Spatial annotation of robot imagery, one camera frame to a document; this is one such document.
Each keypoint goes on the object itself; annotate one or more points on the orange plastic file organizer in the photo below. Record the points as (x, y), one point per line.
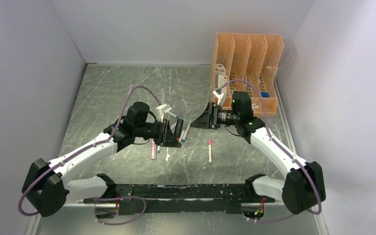
(251, 62)

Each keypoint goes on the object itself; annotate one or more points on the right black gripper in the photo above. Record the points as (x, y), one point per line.
(209, 119)

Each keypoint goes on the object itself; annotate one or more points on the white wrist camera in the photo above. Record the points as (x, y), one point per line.
(220, 96)
(163, 110)

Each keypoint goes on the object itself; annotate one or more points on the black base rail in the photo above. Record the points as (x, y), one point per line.
(150, 198)

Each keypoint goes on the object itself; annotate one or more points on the black orange highlighter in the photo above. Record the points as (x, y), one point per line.
(178, 128)

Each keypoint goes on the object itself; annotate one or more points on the pink highlighter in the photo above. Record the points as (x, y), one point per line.
(153, 151)

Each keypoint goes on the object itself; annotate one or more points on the white packaged item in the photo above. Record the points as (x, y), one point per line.
(220, 75)

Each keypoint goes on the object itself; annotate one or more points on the blue capped white marker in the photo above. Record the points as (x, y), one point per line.
(173, 115)

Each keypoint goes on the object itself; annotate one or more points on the red capped white marker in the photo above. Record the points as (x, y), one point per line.
(210, 151)

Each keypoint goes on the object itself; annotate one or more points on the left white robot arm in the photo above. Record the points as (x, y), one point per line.
(50, 185)

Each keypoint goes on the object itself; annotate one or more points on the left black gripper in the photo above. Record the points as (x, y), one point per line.
(165, 137)

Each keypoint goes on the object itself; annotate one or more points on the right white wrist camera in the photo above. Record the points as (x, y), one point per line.
(220, 96)

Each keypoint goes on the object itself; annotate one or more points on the blue round item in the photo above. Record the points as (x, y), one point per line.
(265, 94)

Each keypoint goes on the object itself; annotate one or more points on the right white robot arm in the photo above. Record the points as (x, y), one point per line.
(303, 185)

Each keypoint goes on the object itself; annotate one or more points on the green capped white marker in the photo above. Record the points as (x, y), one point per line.
(183, 139)

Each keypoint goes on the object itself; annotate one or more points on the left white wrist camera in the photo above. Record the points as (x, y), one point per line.
(163, 110)

